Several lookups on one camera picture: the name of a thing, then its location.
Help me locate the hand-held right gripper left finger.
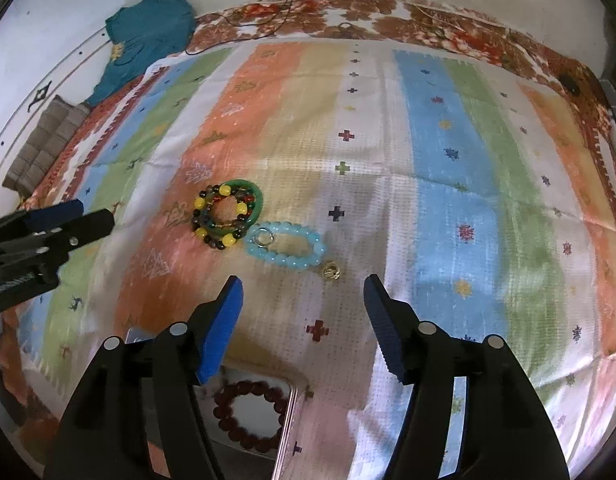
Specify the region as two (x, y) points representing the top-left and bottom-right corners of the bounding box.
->
(43, 276), (243, 480)

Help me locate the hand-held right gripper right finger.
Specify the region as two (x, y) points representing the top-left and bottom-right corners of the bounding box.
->
(364, 275), (571, 480)

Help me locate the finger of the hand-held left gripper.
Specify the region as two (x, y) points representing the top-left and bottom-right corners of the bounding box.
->
(0, 199), (85, 241)
(38, 209), (115, 266)

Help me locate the metal tin box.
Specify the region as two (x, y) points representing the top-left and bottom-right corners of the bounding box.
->
(125, 327), (309, 467)

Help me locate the yellow and dark bead bracelet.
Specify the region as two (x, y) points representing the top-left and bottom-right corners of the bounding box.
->
(192, 185), (255, 250)

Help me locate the light blue bead bracelet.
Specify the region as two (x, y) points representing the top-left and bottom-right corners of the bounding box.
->
(244, 221), (327, 272)

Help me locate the green bangle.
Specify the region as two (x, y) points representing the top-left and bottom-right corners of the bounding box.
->
(208, 179), (265, 233)

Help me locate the grey striped cushion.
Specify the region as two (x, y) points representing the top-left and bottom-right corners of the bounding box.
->
(2, 94), (91, 195)

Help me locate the striped colourful blanket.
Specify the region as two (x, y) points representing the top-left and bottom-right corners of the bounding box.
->
(18, 40), (616, 480)

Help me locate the teal garment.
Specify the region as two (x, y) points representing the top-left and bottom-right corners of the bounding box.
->
(83, 0), (196, 107)

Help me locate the floral red brown blanket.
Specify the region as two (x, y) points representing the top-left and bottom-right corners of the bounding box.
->
(0, 0), (616, 466)

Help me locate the dark red bead bracelet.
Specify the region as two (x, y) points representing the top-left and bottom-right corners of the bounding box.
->
(213, 381), (291, 453)

